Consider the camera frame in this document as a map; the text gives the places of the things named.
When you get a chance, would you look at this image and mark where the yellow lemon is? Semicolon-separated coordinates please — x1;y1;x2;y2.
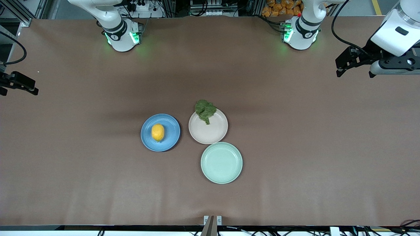
151;123;165;142

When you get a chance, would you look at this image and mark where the green lettuce leaf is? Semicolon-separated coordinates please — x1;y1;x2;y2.
195;100;217;125

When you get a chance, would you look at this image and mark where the orange objects pile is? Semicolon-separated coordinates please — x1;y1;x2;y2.
262;0;304;17

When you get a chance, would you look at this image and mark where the brown table cover mat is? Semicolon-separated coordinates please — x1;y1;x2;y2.
0;16;420;226

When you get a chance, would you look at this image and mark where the white power strip with plugs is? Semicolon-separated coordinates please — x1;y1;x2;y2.
126;0;164;19

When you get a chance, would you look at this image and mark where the beige round plate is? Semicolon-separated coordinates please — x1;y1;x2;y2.
188;108;228;145

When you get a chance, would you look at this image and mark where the blue round plate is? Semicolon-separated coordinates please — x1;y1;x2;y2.
141;113;181;152

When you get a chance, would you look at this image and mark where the pale green round plate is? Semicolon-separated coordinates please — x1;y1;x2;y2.
200;142;243;185

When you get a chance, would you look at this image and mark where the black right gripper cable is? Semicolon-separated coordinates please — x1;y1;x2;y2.
0;30;27;65

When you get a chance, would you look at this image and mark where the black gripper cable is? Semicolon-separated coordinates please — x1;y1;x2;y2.
331;0;373;55
0;30;27;65

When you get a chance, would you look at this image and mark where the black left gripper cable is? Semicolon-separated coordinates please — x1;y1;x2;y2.
331;0;373;55

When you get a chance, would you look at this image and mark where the aluminium frame profile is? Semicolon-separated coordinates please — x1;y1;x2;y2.
0;0;46;27

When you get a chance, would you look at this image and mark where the black table edge rail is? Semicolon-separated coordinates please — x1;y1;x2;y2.
0;225;420;232

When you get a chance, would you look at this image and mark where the white metal bracket plate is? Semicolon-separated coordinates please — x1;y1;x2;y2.
203;215;222;226

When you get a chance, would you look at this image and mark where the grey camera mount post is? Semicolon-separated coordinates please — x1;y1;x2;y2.
201;215;218;236

